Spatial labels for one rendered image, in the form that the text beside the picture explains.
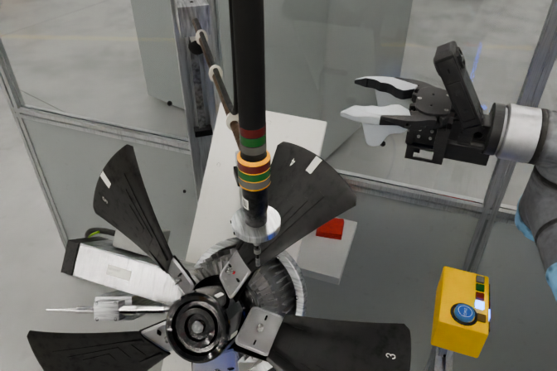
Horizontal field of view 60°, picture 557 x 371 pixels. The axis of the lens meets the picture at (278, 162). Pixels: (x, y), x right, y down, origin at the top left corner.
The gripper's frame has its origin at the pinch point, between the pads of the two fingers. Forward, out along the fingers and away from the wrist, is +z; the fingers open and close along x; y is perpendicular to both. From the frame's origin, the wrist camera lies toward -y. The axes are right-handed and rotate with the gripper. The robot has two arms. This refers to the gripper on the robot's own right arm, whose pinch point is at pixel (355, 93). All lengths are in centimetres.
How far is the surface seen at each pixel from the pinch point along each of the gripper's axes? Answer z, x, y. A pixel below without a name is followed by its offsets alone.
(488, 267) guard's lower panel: -39, 52, 86
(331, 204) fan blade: 1.3, -3.6, 19.5
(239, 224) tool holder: 11.4, -17.8, 13.4
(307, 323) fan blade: 2.2, -12.7, 40.9
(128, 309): 40, -16, 50
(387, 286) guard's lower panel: -10, 51, 106
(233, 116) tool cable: 17.2, -5.0, 4.5
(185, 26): 44, 30, 8
